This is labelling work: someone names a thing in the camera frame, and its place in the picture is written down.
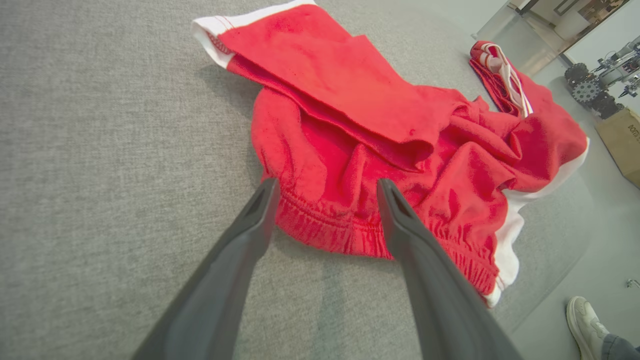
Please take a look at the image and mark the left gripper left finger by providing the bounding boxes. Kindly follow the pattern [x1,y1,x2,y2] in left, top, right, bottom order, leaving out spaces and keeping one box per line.
[132,178,281,360]

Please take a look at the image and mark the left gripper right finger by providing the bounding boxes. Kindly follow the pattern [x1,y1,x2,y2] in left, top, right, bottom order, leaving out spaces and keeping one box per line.
[377,178,524,360]

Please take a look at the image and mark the red T-shirt white sleeves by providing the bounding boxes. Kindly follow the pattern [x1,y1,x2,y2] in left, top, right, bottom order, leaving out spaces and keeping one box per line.
[469,40,534,119]

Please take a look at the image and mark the red shorts white stripes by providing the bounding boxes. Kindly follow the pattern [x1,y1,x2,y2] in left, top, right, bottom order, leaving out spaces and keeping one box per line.
[191,0,591,308]

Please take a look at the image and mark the white sneaker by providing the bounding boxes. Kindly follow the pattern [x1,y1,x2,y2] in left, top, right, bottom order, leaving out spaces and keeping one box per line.
[566,295,612,360]

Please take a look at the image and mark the blue jeans leg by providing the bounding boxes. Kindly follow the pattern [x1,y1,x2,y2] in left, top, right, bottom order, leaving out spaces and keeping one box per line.
[601,333,640,360]

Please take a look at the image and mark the brown cardboard box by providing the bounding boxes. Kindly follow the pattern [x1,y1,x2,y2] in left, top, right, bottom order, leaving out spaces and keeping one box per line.
[595,107,640,189]

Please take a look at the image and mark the wheeled robot machine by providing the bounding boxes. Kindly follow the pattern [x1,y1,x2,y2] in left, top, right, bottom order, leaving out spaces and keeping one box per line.
[564,36,640,120]

